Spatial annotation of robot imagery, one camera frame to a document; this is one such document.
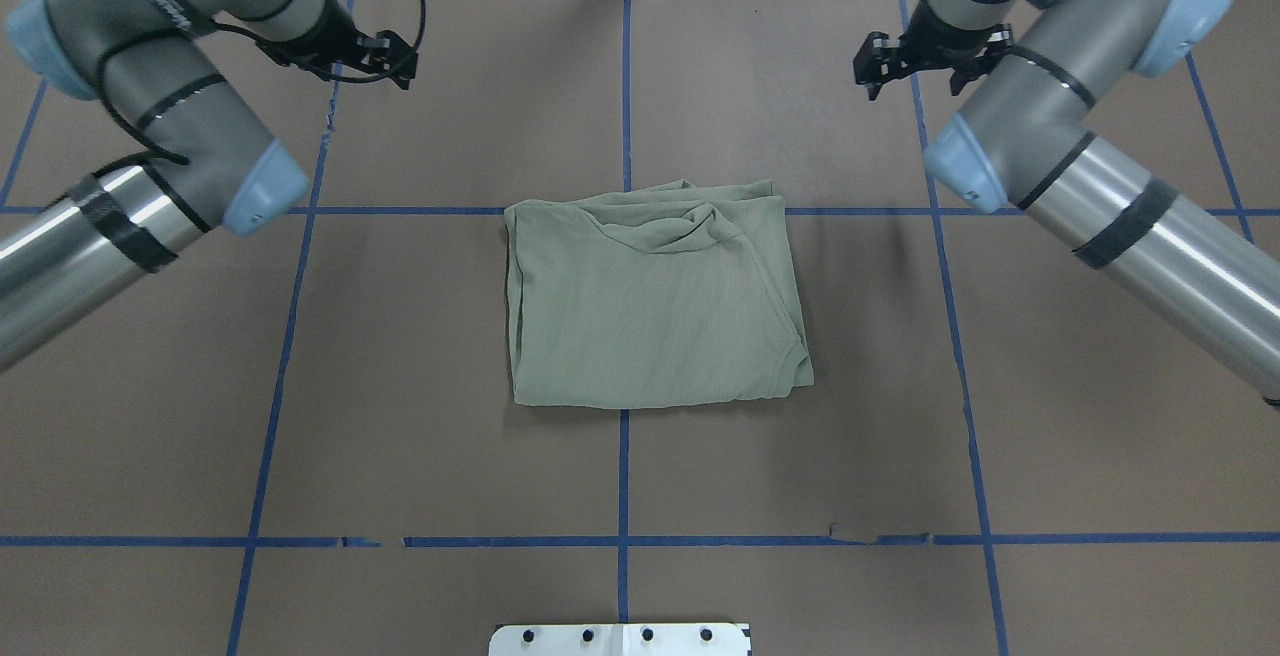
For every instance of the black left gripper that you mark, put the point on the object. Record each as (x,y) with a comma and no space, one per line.
(338,39)

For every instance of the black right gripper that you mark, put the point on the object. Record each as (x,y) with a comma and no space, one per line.
(937,44)

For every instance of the olive green long-sleeve shirt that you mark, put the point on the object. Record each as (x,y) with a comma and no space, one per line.
(670,296)

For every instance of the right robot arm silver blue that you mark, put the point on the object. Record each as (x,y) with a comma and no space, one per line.
(1034,71)

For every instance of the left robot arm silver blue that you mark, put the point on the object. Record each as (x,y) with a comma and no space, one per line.
(204,160)

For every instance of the white mounting plate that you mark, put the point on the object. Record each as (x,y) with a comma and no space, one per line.
(662,638)

